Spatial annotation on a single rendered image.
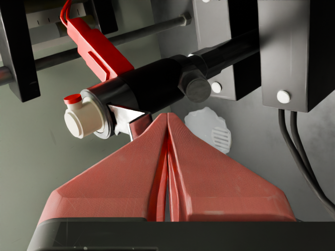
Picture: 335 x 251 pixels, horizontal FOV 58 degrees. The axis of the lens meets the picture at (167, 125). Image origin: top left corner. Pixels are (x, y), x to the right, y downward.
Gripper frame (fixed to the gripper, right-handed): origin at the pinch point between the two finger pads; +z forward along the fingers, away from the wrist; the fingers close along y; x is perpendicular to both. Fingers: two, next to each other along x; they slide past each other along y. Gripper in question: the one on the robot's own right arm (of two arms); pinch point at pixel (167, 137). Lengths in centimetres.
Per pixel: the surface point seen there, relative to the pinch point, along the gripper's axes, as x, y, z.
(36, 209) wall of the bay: 28.2, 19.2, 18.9
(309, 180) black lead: 7.6, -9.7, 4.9
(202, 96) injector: 0.6, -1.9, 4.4
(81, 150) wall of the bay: 23.2, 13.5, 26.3
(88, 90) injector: -0.2, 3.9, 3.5
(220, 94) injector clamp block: 6.2, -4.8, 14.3
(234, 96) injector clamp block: 5.8, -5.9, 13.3
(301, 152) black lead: 7.1, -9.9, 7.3
